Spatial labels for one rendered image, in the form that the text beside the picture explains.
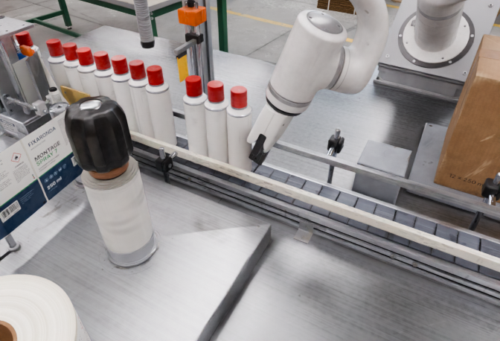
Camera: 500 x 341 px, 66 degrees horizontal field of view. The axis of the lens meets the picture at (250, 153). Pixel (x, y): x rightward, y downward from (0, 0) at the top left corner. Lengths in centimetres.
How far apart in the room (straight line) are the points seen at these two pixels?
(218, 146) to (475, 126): 52
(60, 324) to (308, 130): 79
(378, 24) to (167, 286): 53
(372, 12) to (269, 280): 48
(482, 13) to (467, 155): 63
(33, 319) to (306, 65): 49
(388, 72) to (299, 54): 78
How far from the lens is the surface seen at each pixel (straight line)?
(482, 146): 91
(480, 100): 86
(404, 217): 82
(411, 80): 137
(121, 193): 60
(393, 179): 77
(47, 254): 80
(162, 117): 89
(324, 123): 113
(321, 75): 64
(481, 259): 77
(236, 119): 76
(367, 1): 62
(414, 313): 76
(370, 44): 65
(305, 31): 60
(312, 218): 78
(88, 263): 75
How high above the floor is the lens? 144
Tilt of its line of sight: 38 degrees down
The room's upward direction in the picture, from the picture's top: straight up
